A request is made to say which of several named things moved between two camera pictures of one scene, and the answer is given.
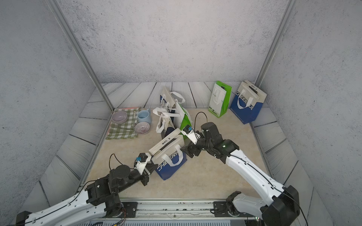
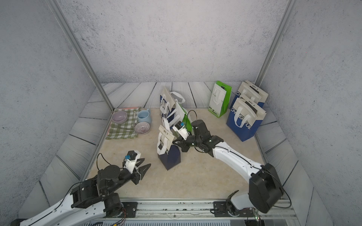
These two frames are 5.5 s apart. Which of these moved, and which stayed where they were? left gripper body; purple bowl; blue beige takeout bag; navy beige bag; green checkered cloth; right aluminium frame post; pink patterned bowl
Moved: left gripper body; navy beige bag
Stayed: right aluminium frame post; blue beige takeout bag; green checkered cloth; pink patterned bowl; purple bowl
